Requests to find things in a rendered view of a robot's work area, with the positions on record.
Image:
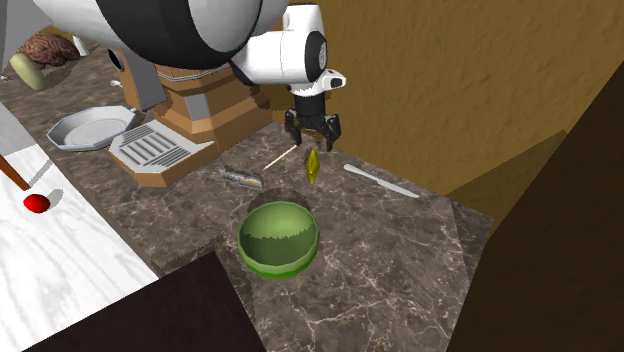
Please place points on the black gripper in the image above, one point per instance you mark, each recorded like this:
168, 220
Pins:
310, 109

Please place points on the brown and grey coffee machine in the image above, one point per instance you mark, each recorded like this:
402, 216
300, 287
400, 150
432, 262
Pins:
204, 112

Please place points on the green bowl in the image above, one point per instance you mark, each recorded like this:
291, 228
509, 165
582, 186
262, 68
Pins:
278, 239

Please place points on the white octagonal plate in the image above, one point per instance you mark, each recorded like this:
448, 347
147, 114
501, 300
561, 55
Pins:
90, 129

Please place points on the pale green oblong vegetable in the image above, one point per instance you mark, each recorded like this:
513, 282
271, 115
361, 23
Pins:
28, 72

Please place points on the thin red-tipped matchstick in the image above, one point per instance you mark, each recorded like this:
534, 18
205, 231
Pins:
280, 158

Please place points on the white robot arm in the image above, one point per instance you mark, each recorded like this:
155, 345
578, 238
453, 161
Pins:
273, 56

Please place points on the dark brown block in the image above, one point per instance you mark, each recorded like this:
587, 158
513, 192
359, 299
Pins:
161, 317

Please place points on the yellow diamond-shaped object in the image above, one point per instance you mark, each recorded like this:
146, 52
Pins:
312, 164

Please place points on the white knife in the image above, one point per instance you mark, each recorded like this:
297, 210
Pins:
380, 181

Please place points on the small white bottle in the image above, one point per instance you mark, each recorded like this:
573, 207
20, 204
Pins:
80, 46

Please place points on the white patterned robot stand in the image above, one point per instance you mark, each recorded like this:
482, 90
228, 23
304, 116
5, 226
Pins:
58, 263

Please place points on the reddish-brown brain-shaped object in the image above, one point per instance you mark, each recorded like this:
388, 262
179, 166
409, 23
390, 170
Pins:
48, 48

